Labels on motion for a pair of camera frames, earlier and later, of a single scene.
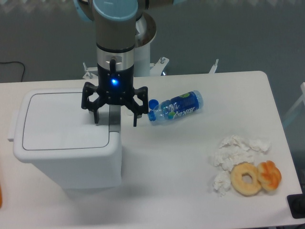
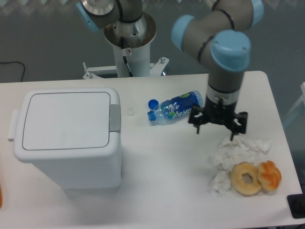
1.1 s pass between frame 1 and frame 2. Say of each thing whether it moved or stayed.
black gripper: moved
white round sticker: stayed
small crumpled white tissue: stayed
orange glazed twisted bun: stayed
